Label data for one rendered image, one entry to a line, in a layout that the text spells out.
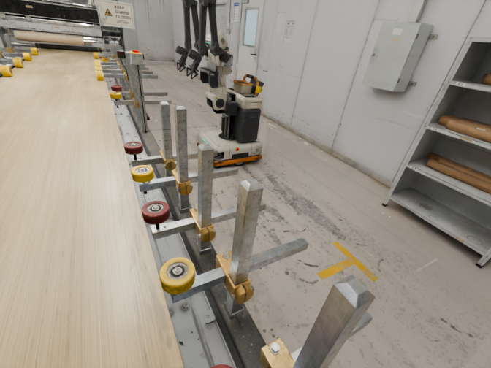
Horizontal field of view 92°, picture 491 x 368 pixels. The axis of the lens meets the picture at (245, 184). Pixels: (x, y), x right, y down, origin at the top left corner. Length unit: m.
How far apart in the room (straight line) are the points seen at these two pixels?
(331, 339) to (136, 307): 0.37
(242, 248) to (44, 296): 0.41
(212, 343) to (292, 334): 0.83
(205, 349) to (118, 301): 0.33
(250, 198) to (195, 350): 0.51
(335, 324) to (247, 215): 0.24
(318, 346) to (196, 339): 0.49
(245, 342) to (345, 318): 0.45
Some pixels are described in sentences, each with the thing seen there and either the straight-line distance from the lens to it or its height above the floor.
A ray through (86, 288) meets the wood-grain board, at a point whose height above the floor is 0.90.
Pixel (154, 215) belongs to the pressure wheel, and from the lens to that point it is 0.75.
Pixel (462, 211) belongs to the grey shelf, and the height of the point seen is 0.17.
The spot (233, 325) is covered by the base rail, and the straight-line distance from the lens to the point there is 0.77.
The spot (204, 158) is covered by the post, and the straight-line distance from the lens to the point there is 0.67.
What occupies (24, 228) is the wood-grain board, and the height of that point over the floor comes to 0.90.
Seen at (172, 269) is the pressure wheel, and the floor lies 0.90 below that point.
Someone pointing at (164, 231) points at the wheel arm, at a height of 0.82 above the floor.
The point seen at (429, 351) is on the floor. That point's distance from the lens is 1.92.
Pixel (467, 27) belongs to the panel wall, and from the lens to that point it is 3.13.
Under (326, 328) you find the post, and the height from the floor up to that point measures 1.07.
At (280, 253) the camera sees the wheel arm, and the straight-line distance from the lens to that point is 0.75.
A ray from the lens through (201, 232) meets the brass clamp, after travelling 0.81.
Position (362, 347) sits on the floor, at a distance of 1.72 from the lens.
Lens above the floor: 1.38
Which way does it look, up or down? 32 degrees down
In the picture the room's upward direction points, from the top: 7 degrees clockwise
